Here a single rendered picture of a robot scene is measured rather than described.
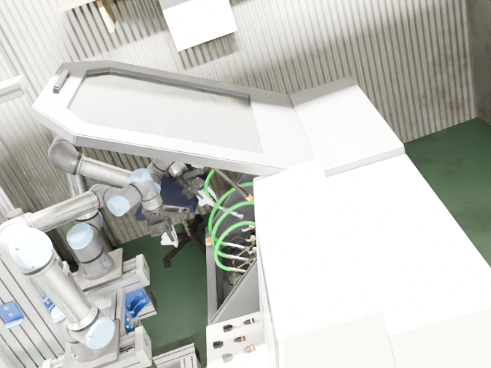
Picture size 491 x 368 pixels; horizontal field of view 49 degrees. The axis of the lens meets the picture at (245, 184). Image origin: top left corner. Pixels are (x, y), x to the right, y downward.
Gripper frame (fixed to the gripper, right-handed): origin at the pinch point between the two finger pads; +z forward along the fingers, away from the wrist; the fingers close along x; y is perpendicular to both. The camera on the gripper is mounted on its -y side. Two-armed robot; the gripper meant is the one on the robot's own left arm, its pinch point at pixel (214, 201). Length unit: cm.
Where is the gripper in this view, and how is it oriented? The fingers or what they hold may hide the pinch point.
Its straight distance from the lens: 235.3
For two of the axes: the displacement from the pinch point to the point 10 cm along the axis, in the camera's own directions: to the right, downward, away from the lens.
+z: 7.0, 7.0, -1.4
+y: -4.8, 6.0, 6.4
